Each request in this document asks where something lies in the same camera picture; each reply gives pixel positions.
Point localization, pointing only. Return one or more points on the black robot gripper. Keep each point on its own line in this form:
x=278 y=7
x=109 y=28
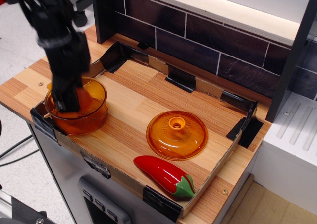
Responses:
x=68 y=56

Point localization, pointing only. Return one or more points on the red toy chili pepper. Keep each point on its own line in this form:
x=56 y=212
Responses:
x=170 y=177

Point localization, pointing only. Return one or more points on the white toy sink drainer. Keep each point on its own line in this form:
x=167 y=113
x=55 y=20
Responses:
x=295 y=129

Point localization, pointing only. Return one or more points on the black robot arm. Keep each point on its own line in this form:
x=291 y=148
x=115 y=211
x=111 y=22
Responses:
x=49 y=15

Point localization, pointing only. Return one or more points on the grey toy oven panel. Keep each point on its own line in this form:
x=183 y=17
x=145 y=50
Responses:
x=101 y=209

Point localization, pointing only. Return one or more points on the dark vertical post left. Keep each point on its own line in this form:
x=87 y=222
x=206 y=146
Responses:
x=105 y=23

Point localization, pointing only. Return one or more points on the orange transparent plastic pot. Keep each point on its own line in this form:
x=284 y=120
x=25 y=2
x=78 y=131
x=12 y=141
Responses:
x=73 y=122

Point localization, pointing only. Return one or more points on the dark vertical post right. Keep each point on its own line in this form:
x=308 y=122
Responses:
x=300 y=73

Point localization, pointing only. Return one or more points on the orange transparent pot lid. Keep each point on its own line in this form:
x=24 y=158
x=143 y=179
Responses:
x=176 y=135

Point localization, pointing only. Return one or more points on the dark vertical post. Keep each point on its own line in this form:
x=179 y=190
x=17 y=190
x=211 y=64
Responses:
x=300 y=73
x=105 y=23

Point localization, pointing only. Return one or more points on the black chair caster wheel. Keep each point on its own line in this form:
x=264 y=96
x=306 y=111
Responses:
x=80 y=19

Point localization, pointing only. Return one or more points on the black metal frame corner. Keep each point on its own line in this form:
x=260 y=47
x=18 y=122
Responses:
x=13 y=211

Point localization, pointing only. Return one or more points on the orange toy carrot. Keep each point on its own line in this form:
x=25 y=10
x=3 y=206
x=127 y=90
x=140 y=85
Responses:
x=87 y=103

